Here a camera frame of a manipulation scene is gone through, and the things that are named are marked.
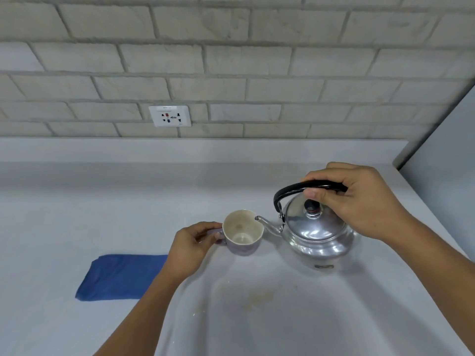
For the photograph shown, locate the pale purple ceramic cup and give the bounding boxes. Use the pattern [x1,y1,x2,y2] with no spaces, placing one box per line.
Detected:
[207,209,265,256]

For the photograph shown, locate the person's left hand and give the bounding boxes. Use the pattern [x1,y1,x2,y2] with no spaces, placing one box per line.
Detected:
[161,222,224,282]

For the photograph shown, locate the silver metal kettle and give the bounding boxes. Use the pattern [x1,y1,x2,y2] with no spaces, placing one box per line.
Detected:
[255,182,362,271]

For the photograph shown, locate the person's right hand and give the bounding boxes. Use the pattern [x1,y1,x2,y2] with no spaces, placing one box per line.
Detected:
[301,162,410,244]

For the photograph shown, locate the person's right forearm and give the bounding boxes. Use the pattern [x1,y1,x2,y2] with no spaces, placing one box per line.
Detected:
[381,214,475,356]

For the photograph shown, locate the blue folded cloth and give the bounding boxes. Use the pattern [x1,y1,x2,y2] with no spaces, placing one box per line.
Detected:
[75,254,169,302]

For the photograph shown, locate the person's left forearm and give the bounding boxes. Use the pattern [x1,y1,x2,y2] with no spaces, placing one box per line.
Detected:
[92,270,183,356]

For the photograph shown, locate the white wall socket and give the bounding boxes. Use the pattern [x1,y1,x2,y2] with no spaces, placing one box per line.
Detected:
[149,105,192,128]

